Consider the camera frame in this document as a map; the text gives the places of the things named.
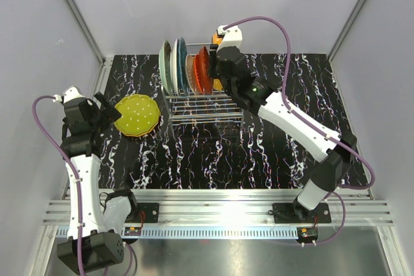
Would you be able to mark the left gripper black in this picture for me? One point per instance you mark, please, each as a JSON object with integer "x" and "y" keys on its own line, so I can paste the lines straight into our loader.
{"x": 108, "y": 109}

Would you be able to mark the yellow scalloped plate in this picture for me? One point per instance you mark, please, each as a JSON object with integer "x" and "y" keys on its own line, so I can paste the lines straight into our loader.
{"x": 216, "y": 82}

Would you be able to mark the dark red scalloped plate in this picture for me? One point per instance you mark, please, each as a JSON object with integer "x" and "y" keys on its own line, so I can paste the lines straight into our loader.
{"x": 204, "y": 65}

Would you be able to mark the red-orange scalloped plate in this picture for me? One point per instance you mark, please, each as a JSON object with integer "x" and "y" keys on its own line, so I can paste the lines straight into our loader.
{"x": 196, "y": 74}

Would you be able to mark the green scalloped plate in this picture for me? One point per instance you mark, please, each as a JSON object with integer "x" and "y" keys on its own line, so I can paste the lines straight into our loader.
{"x": 137, "y": 107}

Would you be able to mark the cream plate with dark patch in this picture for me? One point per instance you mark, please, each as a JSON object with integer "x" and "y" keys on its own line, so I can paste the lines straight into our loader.
{"x": 189, "y": 74}

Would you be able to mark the dark teal plate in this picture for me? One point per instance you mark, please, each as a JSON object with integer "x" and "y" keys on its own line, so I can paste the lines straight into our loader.
{"x": 181, "y": 65}

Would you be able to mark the white plate teal rim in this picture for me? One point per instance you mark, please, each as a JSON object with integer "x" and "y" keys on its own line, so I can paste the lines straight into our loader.
{"x": 174, "y": 67}

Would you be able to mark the light green flower plate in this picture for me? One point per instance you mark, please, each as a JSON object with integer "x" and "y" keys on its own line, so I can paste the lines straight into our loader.
{"x": 164, "y": 67}

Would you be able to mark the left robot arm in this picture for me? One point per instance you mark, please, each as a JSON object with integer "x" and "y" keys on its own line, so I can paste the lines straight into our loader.
{"x": 94, "y": 240}

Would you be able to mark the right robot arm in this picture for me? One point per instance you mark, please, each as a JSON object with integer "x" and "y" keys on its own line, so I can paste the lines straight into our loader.
{"x": 334, "y": 153}

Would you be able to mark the bottom orange-yellow scalloped plate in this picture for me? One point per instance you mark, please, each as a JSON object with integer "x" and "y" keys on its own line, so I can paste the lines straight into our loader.
{"x": 137, "y": 129}

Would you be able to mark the left controller board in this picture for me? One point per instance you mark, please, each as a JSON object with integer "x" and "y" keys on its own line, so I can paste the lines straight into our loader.
{"x": 132, "y": 231}

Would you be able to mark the controller board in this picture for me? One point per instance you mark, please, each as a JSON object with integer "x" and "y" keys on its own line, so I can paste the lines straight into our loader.
{"x": 132, "y": 231}
{"x": 308, "y": 233}

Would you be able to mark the right controller board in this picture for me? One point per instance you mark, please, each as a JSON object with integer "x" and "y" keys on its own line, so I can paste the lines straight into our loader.
{"x": 308, "y": 233}

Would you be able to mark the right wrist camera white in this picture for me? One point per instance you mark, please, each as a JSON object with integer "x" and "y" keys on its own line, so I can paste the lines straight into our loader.
{"x": 230, "y": 37}

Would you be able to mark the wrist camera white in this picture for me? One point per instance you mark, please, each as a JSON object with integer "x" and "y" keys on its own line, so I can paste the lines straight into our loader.
{"x": 71, "y": 93}
{"x": 230, "y": 37}

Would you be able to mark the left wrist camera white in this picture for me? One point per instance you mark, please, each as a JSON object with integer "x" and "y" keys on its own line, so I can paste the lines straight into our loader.
{"x": 71, "y": 93}

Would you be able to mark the left aluminium frame post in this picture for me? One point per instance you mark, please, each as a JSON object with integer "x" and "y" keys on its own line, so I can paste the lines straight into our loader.
{"x": 86, "y": 31}

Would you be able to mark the aluminium frame post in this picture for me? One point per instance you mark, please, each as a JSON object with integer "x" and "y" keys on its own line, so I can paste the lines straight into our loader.
{"x": 86, "y": 31}
{"x": 350, "y": 21}

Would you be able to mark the metal wire dish rack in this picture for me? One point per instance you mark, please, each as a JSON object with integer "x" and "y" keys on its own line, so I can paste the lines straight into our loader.
{"x": 200, "y": 109}

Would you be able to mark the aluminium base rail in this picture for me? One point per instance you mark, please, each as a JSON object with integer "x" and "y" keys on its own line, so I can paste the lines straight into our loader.
{"x": 247, "y": 214}

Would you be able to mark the right aluminium frame post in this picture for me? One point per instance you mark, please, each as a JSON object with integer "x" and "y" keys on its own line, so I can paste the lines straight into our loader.
{"x": 350, "y": 21}

